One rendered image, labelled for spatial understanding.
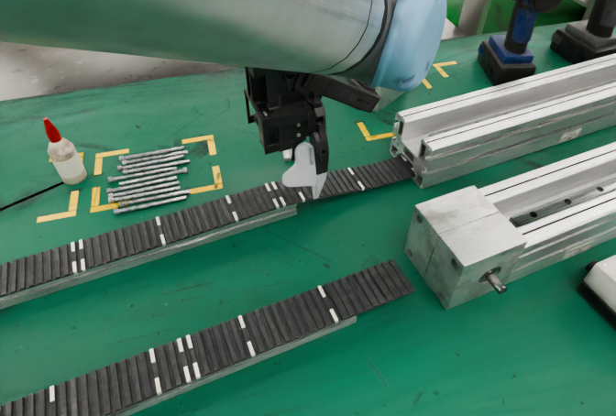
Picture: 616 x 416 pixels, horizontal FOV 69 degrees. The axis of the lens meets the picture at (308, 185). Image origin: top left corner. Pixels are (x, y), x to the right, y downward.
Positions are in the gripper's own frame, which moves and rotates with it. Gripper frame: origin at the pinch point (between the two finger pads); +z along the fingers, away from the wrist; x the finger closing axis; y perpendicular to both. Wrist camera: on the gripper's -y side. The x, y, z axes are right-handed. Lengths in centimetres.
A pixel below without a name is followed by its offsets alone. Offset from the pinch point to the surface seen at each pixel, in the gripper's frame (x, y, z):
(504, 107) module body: -2.1, -37.7, 0.8
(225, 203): -0.9, 12.4, 2.5
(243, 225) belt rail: 2.2, 11.0, 4.6
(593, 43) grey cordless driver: -12, -69, 0
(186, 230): 1.9, 18.6, 2.3
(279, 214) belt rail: 2.3, 5.6, 4.6
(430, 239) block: 18.3, -8.3, -1.6
